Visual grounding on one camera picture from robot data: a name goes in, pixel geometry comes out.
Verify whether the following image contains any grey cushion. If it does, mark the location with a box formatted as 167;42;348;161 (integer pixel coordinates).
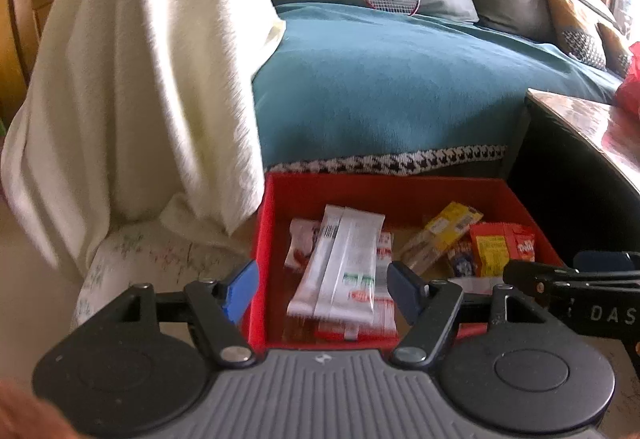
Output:
465;0;556;42

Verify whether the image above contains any teal blanket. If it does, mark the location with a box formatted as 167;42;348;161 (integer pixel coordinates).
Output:
252;2;623;170

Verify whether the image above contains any red packet with yellow label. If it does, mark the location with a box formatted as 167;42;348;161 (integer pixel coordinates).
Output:
469;222;537;277

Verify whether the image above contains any red cardboard box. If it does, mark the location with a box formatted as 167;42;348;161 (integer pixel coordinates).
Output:
241;172;566;352

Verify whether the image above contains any white long barcode packet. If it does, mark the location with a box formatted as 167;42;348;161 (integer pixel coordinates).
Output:
287;205;346;317

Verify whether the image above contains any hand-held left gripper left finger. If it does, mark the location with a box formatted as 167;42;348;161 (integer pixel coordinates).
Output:
117;260;261;367

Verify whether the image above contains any dark coffee table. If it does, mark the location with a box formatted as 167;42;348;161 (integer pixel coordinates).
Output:
510;88;640;270

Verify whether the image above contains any white packet with red logo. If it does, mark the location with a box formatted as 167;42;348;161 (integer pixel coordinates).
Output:
320;208;387;325

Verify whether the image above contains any red plastic bag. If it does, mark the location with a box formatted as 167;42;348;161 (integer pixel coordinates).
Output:
616;43;640;116

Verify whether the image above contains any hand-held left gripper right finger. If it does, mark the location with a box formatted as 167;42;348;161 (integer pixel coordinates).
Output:
386;260;553;366

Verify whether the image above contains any yellow clear snack packet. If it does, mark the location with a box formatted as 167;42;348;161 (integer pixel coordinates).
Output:
400;201;485;272

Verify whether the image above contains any white towel blanket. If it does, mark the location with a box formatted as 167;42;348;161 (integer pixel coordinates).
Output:
0;0;287;285

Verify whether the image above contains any orange patterned pillow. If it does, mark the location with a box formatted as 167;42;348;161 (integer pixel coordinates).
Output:
597;21;633;80
544;0;608;70

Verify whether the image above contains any red white snack packet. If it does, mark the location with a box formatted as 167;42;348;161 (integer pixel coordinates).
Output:
315;229;398;342

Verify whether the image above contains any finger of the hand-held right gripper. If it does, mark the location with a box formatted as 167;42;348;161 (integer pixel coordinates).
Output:
502;260;640;295
572;250;640;271

